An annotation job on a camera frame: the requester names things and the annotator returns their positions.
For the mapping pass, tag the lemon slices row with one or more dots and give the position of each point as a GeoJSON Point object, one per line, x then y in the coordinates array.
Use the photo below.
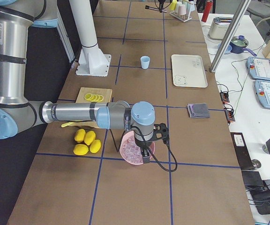
{"type": "Point", "coordinates": [94, 97]}

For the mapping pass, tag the blue bowl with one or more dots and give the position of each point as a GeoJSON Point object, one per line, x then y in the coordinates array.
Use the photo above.
{"type": "Point", "coordinates": [228, 49]}

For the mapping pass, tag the light blue plastic cup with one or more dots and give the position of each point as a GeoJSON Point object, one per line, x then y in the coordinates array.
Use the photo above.
{"type": "Point", "coordinates": [145, 62]}

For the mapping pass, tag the blue saucepan with handle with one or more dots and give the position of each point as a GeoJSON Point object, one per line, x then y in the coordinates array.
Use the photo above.
{"type": "Point", "coordinates": [239, 45]}

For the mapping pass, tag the white plastic cup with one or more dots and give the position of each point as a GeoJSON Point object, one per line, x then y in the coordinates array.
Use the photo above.
{"type": "Point", "coordinates": [177, 5]}

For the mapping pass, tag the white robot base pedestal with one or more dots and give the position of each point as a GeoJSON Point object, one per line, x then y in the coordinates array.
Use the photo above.
{"type": "Point", "coordinates": [92, 61]}

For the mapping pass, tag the cream toaster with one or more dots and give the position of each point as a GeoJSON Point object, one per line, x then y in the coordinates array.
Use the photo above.
{"type": "Point", "coordinates": [219, 27]}

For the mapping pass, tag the bamboo cutting board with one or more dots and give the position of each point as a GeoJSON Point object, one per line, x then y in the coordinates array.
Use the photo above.
{"type": "Point", "coordinates": [107, 93]}

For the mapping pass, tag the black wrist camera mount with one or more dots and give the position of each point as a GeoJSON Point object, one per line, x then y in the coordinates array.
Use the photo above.
{"type": "Point", "coordinates": [161, 132]}

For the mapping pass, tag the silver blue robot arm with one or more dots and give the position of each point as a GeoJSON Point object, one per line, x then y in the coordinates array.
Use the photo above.
{"type": "Point", "coordinates": [18, 114]}

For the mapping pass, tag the white wire cup rack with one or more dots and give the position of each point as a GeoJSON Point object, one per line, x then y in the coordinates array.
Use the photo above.
{"type": "Point", "coordinates": [190, 4]}

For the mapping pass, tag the yellow plastic knife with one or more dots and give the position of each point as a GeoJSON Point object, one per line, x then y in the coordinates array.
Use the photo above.
{"type": "Point", "coordinates": [65, 124]}

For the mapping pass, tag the aluminium frame post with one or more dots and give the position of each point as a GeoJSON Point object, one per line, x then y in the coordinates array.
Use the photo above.
{"type": "Point", "coordinates": [237, 17]}

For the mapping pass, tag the steel muddler black tip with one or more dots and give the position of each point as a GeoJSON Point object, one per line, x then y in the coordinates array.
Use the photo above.
{"type": "Point", "coordinates": [155, 9]}

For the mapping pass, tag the pink plastic cup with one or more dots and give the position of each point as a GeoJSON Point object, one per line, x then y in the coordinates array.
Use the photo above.
{"type": "Point", "coordinates": [182, 10]}

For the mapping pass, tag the pink bowl with ice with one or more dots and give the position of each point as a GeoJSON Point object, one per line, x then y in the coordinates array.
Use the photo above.
{"type": "Point", "coordinates": [129, 151]}

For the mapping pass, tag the yellow lemon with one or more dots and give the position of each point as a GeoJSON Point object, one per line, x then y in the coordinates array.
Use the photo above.
{"type": "Point", "coordinates": [95, 146]}
{"type": "Point", "coordinates": [89, 137]}
{"type": "Point", "coordinates": [80, 149]}
{"type": "Point", "coordinates": [79, 135]}

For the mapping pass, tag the red cylinder bottle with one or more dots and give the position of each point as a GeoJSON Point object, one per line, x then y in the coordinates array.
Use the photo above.
{"type": "Point", "coordinates": [208, 8]}

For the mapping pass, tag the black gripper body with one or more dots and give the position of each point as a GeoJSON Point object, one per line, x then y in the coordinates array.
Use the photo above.
{"type": "Point", "coordinates": [161, 5]}
{"type": "Point", "coordinates": [143, 144]}

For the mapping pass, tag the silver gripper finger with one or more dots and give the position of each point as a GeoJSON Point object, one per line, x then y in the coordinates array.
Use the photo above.
{"type": "Point", "coordinates": [145, 156]}

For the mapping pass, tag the grey folded cloth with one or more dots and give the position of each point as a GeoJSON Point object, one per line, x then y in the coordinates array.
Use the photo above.
{"type": "Point", "coordinates": [198, 111]}

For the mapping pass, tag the cream bear serving tray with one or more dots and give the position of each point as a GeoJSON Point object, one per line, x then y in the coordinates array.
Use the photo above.
{"type": "Point", "coordinates": [188, 71]}

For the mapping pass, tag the yellow plastic cup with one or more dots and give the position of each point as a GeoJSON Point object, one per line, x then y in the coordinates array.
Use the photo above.
{"type": "Point", "coordinates": [173, 5]}

